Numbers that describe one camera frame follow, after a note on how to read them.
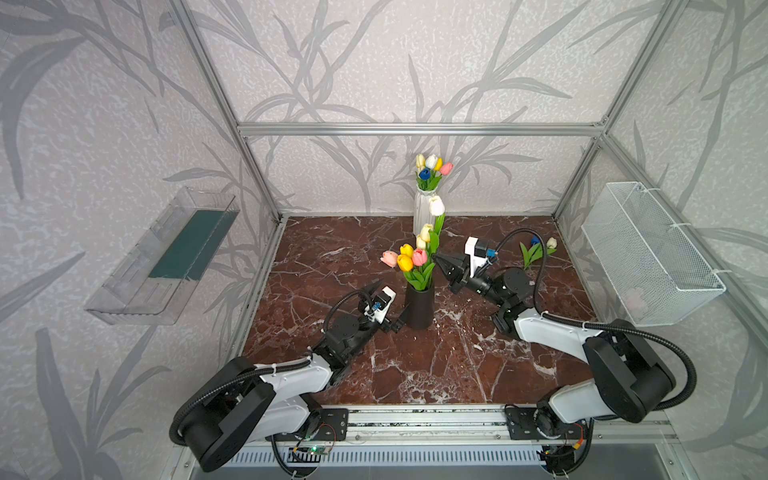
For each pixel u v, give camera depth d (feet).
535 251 3.55
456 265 2.24
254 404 1.40
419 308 2.69
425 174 2.92
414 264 2.27
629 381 1.42
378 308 2.15
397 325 2.39
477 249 2.07
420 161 3.07
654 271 2.10
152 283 2.13
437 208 2.04
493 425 2.47
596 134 3.11
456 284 2.22
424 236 2.26
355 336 2.00
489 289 2.22
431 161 2.92
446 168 3.04
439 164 3.07
